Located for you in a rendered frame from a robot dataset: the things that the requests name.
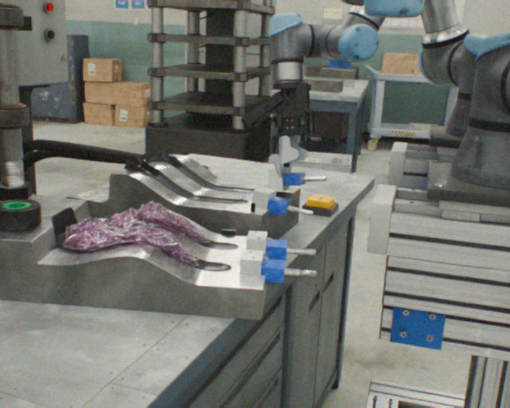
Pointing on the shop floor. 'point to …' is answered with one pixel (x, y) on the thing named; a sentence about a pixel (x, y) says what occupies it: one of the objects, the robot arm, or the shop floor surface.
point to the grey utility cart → (375, 127)
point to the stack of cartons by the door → (114, 95)
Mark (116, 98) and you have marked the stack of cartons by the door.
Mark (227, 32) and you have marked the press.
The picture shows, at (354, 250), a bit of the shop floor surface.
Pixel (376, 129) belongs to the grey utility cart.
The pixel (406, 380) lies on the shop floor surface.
